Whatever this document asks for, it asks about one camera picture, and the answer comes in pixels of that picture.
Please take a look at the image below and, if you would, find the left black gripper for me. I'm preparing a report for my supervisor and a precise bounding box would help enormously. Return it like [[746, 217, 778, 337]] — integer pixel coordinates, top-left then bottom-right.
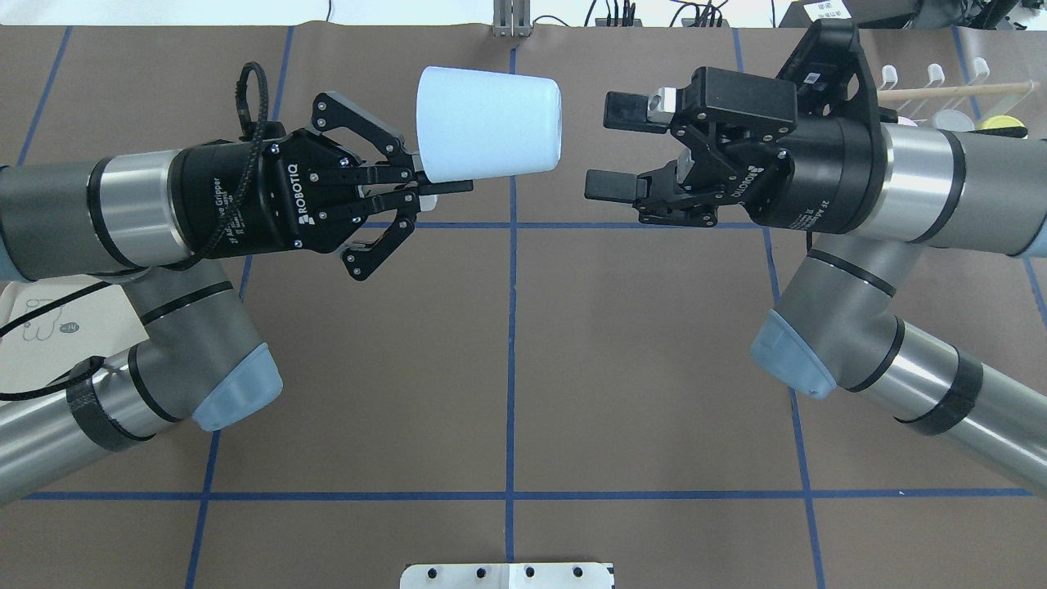
[[172, 92, 474, 281]]

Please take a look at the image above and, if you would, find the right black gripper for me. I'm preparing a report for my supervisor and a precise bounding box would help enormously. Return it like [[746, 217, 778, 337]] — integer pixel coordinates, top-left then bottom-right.
[[584, 19, 887, 232]]

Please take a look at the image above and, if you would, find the light blue cup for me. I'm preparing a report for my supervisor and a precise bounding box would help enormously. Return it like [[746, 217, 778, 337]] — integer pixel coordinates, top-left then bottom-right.
[[416, 66, 564, 183]]

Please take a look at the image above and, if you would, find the yellow plastic cup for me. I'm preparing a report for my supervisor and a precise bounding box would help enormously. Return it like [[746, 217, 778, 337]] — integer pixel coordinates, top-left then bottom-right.
[[977, 115, 1028, 138]]

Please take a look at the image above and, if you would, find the grey plastic cup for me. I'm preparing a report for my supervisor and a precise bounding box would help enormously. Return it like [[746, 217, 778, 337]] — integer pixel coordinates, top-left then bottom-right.
[[928, 109, 976, 132]]

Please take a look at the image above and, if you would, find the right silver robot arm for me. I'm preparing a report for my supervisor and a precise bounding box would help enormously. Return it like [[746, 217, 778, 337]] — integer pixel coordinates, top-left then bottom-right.
[[586, 19, 1046, 497]]

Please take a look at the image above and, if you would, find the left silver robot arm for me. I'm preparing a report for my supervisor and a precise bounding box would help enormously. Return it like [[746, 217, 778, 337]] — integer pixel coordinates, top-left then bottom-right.
[[2, 90, 478, 504]]

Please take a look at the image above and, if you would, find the black laptop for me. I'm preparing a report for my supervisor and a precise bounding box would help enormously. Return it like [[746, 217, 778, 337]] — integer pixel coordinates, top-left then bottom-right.
[[775, 1, 921, 29]]

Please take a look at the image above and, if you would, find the cream plastic tray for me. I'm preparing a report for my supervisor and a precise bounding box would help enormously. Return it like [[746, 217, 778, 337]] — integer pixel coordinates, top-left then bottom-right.
[[1, 275, 147, 393]]

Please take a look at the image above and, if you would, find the aluminium frame post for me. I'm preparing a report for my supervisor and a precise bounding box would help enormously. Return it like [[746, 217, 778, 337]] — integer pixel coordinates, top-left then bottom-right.
[[492, 0, 533, 38]]

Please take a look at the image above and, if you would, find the white wire cup rack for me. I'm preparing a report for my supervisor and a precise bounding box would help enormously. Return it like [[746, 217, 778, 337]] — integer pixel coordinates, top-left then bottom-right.
[[876, 56, 1045, 132]]

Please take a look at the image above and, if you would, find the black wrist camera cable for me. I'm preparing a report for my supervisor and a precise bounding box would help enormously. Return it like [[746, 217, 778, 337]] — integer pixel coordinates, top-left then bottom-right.
[[0, 62, 271, 402]]

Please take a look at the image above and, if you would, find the white pedestal column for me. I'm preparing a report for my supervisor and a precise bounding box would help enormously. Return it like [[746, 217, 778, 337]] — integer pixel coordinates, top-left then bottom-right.
[[399, 561, 616, 588]]

